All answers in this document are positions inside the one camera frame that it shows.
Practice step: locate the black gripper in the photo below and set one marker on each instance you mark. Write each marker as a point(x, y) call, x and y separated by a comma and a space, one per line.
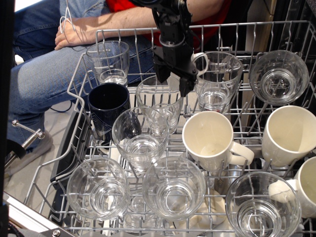
point(174, 55)

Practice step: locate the clear glass cup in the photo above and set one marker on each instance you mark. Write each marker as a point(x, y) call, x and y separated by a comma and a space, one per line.
point(261, 204)
point(279, 77)
point(109, 61)
point(98, 189)
point(216, 88)
point(164, 97)
point(174, 188)
point(140, 135)

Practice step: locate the person's bare forearm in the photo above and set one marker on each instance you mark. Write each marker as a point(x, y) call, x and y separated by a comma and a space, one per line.
point(142, 17)

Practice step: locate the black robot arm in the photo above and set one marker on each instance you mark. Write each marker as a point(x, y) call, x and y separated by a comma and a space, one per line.
point(168, 11)

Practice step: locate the person's bare hand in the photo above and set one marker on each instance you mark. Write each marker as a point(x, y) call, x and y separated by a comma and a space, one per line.
point(79, 31)

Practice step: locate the white mug back centre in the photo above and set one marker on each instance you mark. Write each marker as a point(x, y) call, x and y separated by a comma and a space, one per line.
point(200, 61)

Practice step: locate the red shirt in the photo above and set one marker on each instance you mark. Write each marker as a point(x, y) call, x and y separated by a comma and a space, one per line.
point(205, 32)

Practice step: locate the cream mug centre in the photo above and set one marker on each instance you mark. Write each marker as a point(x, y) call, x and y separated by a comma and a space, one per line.
point(209, 138)

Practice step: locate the cream mug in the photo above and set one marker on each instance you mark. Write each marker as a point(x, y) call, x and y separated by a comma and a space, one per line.
point(289, 134)
point(209, 138)

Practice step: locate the dark blue ceramic mug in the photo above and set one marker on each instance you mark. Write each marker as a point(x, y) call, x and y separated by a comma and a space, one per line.
point(106, 102)

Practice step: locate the cream mug right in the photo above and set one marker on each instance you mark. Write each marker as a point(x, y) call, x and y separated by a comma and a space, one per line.
point(289, 134)

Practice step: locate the blue jeans legs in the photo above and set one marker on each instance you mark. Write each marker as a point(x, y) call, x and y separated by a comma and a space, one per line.
point(41, 81)

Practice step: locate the white cloth under rack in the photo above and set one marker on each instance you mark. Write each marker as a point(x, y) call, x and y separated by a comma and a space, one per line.
point(210, 212)

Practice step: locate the cream mug right edge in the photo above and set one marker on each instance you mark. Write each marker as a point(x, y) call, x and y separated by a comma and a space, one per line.
point(303, 185)

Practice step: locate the grey wire dishwasher rack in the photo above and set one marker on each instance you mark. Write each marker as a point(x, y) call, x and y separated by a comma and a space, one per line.
point(248, 115)

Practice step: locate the black post foreground left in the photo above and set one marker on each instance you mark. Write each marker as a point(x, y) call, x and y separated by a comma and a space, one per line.
point(6, 62)

